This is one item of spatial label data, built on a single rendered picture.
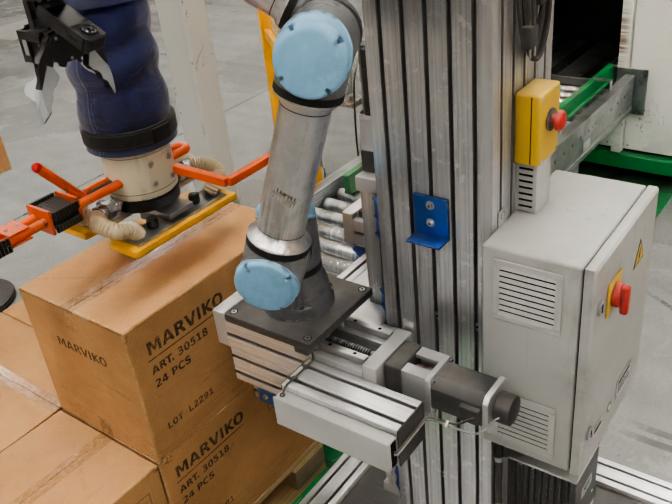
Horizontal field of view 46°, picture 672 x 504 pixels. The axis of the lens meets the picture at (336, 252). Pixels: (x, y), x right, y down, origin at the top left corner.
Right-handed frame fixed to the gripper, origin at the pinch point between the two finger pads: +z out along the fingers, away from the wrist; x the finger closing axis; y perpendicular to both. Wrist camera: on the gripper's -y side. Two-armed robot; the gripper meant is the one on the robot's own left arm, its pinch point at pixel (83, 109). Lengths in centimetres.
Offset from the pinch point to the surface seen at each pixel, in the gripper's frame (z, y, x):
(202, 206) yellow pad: 44, 24, -42
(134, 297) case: 58, 27, -18
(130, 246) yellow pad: 45, 26, -21
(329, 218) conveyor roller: 99, 55, -130
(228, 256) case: 58, 19, -43
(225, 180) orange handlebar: 33, 11, -39
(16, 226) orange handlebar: 32.4, 37.4, -1.4
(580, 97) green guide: 91, 9, -265
